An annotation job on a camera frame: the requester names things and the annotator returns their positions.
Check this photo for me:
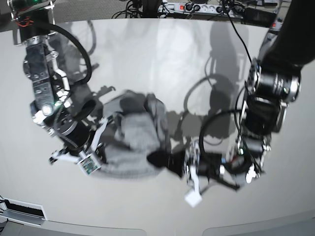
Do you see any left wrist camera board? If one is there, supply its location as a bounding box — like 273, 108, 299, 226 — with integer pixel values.
185, 190, 202, 207

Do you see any table cable grommet slot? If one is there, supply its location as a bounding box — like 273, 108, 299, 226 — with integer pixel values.
0, 197, 48, 227

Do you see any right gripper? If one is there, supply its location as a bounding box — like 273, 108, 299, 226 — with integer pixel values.
63, 122, 106, 162

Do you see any grey t-shirt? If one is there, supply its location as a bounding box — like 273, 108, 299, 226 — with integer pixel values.
96, 90, 171, 179

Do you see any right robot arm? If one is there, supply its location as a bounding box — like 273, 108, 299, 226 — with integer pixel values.
7, 0, 101, 165

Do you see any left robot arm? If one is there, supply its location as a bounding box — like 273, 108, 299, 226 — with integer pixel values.
147, 0, 315, 190

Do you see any white power strip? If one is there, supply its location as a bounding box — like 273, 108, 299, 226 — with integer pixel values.
157, 1, 246, 19

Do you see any black power adapter brick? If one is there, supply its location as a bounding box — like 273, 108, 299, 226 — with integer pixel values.
243, 7, 277, 28

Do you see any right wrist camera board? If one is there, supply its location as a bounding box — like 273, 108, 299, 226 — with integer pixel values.
78, 157, 101, 175

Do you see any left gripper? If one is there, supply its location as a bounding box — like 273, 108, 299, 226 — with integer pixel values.
147, 140, 221, 184

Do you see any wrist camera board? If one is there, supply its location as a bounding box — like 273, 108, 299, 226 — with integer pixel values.
78, 157, 101, 175
185, 190, 202, 207

